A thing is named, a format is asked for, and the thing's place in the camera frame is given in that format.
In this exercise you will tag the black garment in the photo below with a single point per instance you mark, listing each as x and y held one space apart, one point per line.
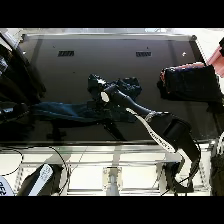
191 83

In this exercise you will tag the silver frame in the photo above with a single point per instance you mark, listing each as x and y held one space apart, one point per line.
113 180

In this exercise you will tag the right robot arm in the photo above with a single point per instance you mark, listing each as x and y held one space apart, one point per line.
173 130

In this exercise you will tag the blue jeans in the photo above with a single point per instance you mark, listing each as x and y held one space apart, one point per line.
66 111

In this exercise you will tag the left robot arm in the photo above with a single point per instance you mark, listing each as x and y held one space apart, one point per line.
40 180

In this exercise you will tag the pink garment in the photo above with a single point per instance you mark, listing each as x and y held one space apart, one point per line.
217 61

